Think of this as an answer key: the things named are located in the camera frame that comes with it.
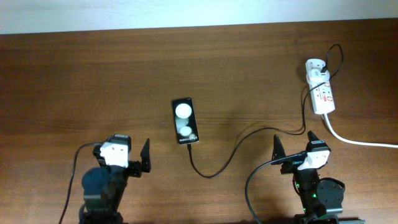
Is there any thin black charger cable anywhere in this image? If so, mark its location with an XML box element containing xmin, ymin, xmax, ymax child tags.
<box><xmin>187</xmin><ymin>43</ymin><xmax>345</xmax><ymax>179</ymax></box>

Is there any white charger adapter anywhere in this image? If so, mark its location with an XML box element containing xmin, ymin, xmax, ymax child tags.
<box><xmin>307</xmin><ymin>68</ymin><xmax>330</xmax><ymax>84</ymax></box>

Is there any black Galaxy flip phone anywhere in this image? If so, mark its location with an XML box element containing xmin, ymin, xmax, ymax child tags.
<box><xmin>172</xmin><ymin>98</ymin><xmax>200</xmax><ymax>145</ymax></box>

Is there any white power strip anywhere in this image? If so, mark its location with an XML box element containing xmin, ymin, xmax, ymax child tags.
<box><xmin>305</xmin><ymin>58</ymin><xmax>335</xmax><ymax>115</ymax></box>

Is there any white power strip cord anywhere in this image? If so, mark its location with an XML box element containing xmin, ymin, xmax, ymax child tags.
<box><xmin>322</xmin><ymin>113</ymin><xmax>398</xmax><ymax>149</ymax></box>

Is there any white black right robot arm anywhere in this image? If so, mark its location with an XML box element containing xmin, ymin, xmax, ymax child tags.
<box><xmin>272</xmin><ymin>131</ymin><xmax>345</xmax><ymax>223</ymax></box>

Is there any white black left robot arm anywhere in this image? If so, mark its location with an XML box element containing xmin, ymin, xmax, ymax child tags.
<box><xmin>79</xmin><ymin>134</ymin><xmax>151</xmax><ymax>224</ymax></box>

